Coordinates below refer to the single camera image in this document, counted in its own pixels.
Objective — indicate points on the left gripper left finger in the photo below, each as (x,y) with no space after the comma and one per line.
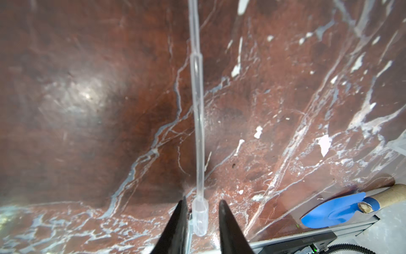
(173,238)

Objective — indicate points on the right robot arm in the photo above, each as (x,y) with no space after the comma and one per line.
(345,247)

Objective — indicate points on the blue garden trowel wooden handle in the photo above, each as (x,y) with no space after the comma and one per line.
(342,209)

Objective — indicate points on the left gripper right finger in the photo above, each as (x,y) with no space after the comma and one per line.
(231,237)

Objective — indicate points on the clear plastic pipette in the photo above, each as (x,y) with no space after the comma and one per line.
(200,206)

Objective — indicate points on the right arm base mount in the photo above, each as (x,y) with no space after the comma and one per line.
(312,244)

